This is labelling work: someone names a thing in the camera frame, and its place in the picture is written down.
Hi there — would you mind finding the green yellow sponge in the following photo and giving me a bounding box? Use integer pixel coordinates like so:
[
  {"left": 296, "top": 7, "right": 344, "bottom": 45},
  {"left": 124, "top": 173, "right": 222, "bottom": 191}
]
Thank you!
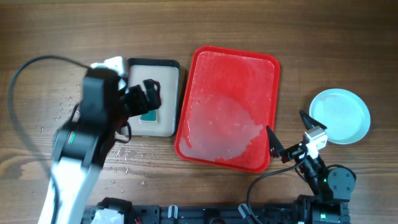
[{"left": 139, "top": 110, "right": 159, "bottom": 124}]

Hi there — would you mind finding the black cable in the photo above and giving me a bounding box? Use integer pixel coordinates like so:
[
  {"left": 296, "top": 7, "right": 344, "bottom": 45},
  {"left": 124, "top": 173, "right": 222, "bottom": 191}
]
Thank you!
[
  {"left": 246, "top": 149, "right": 312, "bottom": 224},
  {"left": 7, "top": 55, "right": 91, "bottom": 224}
]

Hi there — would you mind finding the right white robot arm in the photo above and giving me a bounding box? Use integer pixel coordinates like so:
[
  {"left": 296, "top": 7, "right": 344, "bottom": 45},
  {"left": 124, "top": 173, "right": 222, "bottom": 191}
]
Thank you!
[{"left": 266, "top": 110, "right": 356, "bottom": 223}]

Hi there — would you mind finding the black water tray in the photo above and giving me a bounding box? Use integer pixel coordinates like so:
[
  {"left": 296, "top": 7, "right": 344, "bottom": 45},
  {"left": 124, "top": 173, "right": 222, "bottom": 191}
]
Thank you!
[{"left": 127, "top": 58, "right": 180, "bottom": 137}]

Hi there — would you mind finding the right black cable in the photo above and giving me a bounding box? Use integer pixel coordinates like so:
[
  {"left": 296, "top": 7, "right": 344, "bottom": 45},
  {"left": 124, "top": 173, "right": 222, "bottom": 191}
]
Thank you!
[{"left": 246, "top": 149, "right": 312, "bottom": 224}]

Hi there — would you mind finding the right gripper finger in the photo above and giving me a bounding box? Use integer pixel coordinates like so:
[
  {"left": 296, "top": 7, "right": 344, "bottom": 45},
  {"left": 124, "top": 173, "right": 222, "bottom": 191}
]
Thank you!
[
  {"left": 299, "top": 110, "right": 326, "bottom": 130},
  {"left": 266, "top": 126, "right": 285, "bottom": 158}
]

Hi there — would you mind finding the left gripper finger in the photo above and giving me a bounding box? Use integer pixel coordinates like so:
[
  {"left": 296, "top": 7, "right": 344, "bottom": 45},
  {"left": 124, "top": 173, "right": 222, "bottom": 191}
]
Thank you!
[
  {"left": 126, "top": 85, "right": 152, "bottom": 114},
  {"left": 143, "top": 79, "right": 162, "bottom": 109}
]

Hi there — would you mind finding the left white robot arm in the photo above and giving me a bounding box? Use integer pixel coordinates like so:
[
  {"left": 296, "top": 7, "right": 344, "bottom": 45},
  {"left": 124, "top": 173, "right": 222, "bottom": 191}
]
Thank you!
[{"left": 39, "top": 78, "right": 161, "bottom": 223}]

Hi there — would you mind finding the left black cable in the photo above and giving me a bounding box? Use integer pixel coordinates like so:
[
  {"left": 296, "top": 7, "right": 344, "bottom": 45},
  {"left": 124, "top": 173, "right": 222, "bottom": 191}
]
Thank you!
[{"left": 7, "top": 55, "right": 91, "bottom": 224}]

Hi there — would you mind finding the red plastic tray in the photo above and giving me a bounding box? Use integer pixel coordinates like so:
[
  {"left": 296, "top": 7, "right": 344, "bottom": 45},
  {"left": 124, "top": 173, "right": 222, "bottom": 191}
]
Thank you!
[{"left": 174, "top": 46, "right": 280, "bottom": 173}]

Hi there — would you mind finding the light blue plate top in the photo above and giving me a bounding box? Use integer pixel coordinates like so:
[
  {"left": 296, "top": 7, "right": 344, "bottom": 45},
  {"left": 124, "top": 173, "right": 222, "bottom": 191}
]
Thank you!
[{"left": 308, "top": 88, "right": 371, "bottom": 144}]

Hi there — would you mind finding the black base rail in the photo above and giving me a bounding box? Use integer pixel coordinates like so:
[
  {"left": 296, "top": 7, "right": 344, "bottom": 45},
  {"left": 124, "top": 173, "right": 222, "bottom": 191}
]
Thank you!
[{"left": 81, "top": 197, "right": 351, "bottom": 224}]

